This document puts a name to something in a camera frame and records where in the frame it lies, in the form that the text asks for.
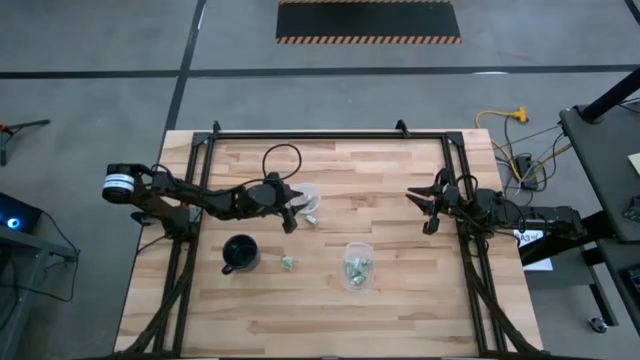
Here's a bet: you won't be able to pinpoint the round clear plastic container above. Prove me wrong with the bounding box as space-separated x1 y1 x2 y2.
289 182 323 216

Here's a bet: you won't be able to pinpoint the rectangular clear plastic container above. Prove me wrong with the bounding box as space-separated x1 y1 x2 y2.
341 241 376 294

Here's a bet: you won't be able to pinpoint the black tripod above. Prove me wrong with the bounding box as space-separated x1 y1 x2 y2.
0 118 51 167

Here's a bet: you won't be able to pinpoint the black aluminium rig frame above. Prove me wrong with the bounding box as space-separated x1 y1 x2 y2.
119 119 541 360

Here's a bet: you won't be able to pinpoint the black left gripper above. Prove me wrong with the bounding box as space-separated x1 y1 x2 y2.
267 172 311 235

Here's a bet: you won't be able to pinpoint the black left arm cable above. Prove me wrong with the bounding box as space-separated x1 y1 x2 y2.
239 143 303 189

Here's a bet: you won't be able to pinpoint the yellow extension cable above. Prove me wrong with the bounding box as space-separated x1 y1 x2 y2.
474 105 531 184

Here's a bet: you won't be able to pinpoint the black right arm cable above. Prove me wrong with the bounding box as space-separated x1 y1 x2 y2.
457 173 532 242

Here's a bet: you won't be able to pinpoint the white floor paper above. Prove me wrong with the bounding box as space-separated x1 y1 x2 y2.
522 257 555 273

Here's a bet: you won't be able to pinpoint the black power strip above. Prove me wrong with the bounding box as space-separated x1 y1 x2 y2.
514 153 540 192

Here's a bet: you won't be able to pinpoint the black hazard-striped floor mat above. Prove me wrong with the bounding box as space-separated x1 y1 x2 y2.
275 0 463 45

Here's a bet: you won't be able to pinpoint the grey side table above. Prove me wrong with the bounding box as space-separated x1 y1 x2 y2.
558 102 640 246

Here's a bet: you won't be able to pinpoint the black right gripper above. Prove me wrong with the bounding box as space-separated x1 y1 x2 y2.
405 167 469 236

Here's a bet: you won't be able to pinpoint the black pole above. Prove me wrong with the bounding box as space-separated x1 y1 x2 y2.
579 67 640 124

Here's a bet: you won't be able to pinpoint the computer tower with blue light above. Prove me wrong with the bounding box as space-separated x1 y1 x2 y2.
0 192 44 236

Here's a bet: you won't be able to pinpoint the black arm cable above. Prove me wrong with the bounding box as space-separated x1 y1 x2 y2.
457 173 532 242
239 143 303 189

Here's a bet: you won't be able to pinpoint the white paper label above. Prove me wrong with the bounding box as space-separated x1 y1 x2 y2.
512 224 546 249

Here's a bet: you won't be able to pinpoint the black floor stand leg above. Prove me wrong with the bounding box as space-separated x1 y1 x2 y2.
519 212 621 329

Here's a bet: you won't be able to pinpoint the grey metal cart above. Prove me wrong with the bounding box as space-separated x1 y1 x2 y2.
0 232 81 360

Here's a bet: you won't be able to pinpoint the dark round bin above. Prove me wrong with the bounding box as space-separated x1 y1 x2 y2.
220 233 261 276

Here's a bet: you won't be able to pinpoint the black floor cables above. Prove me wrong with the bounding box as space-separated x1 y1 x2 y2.
494 117 569 201

